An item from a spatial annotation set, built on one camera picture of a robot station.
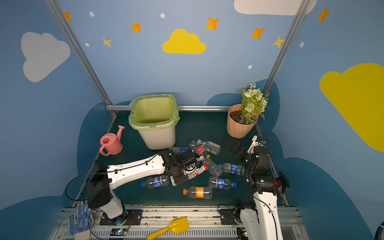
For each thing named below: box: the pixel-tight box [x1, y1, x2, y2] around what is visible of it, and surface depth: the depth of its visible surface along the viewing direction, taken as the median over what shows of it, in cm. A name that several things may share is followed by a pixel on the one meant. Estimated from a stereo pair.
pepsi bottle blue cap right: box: [208, 176, 238, 190], surface depth 84 cm
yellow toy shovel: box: [146, 216, 189, 240], surface depth 73 cm
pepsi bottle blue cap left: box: [140, 175, 170, 189], surface depth 83 cm
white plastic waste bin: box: [128, 94, 180, 150], surface depth 94 cm
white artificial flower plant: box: [239, 82, 270, 125], surface depth 93 cm
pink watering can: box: [99, 125, 126, 157], surface depth 94 cm
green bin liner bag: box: [128, 94, 180, 131], surface depth 92 cm
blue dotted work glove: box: [68, 199, 94, 240], surface depth 73 cm
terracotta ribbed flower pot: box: [227, 104, 259, 139], surface depth 101 cm
